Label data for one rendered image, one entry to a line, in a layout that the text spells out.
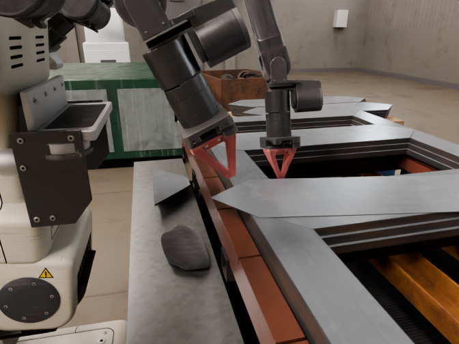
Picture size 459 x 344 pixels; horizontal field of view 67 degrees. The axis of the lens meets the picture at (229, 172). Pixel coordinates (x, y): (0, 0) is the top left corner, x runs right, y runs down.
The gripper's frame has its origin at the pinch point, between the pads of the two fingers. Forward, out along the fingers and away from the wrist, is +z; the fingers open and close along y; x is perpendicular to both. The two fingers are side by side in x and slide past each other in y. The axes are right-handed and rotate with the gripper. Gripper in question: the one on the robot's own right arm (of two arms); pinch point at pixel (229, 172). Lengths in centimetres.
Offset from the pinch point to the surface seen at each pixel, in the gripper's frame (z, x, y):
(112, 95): 8, 54, 269
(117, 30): -47, 42, 556
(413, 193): 29.6, -32.7, 10.9
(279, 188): 18.0, -8.5, 19.3
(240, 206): 13.5, 0.9, 12.6
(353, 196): 23.9, -20.7, 12.0
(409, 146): 43, -56, 47
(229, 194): 13.1, 1.8, 18.5
